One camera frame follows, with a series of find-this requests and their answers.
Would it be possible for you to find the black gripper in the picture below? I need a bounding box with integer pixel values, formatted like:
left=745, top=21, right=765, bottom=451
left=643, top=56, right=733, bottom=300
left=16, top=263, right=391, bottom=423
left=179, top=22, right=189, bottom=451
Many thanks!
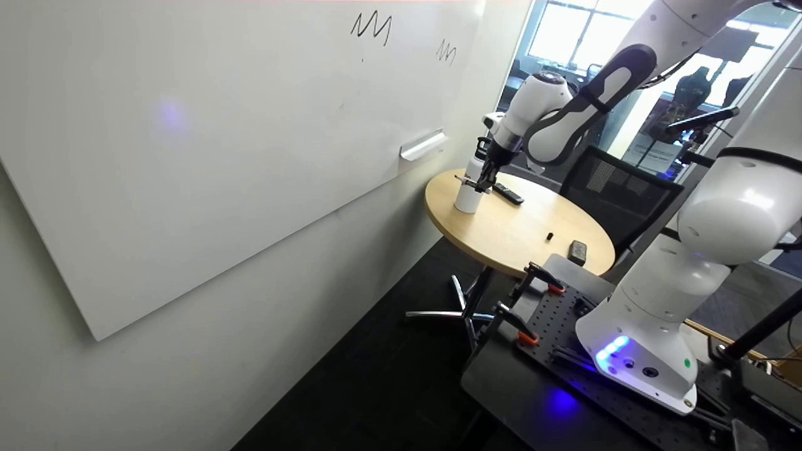
left=475, top=140, right=512, bottom=194

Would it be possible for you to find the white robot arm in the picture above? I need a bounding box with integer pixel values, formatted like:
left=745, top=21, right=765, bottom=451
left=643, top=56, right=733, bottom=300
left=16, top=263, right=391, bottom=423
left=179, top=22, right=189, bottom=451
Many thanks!
left=475, top=0, right=802, bottom=416

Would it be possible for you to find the large white board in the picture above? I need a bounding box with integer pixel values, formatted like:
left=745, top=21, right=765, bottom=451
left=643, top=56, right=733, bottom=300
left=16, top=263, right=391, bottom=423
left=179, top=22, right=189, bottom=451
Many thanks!
left=0, top=0, right=487, bottom=339

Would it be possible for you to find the black remote control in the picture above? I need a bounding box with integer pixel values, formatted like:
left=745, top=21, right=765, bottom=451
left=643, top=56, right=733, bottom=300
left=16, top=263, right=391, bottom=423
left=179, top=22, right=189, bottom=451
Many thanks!
left=495, top=184, right=525, bottom=206

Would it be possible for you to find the white bottle with black lid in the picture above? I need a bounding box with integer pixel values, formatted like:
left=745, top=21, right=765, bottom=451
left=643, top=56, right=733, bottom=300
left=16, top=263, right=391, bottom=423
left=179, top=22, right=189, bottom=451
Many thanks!
left=453, top=139, right=487, bottom=215

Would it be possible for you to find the round wooden table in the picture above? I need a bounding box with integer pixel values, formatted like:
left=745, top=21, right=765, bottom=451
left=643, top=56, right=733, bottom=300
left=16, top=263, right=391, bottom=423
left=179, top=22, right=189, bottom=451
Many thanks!
left=425, top=168, right=618, bottom=278

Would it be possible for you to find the silver whiteboard marker tray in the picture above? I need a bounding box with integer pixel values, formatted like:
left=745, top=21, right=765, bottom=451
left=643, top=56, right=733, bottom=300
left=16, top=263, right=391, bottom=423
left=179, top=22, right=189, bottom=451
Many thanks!
left=400, top=130, right=447, bottom=164

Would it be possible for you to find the black whiteboard eraser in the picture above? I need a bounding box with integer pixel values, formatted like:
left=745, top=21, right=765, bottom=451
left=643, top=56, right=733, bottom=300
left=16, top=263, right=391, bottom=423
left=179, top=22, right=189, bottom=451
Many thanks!
left=567, top=242, right=588, bottom=267

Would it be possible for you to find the chrome table leg base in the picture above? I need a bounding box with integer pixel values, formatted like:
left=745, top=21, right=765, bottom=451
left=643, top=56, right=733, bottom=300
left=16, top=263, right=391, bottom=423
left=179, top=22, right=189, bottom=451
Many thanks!
left=408, top=272, right=492, bottom=337

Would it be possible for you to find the black office chair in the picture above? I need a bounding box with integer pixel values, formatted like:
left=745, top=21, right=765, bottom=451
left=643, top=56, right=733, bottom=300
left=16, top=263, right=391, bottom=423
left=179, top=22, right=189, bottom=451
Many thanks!
left=560, top=149, right=682, bottom=255

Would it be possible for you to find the red-handled clamp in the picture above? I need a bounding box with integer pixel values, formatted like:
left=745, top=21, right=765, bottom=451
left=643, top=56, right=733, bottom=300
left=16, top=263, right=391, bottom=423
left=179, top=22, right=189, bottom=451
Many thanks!
left=527, top=263, right=564, bottom=295
left=496, top=304, right=539, bottom=349

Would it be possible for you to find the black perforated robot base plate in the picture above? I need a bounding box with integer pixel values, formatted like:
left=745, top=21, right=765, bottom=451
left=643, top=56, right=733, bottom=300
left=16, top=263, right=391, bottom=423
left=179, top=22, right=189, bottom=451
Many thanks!
left=512, top=272, right=613, bottom=371

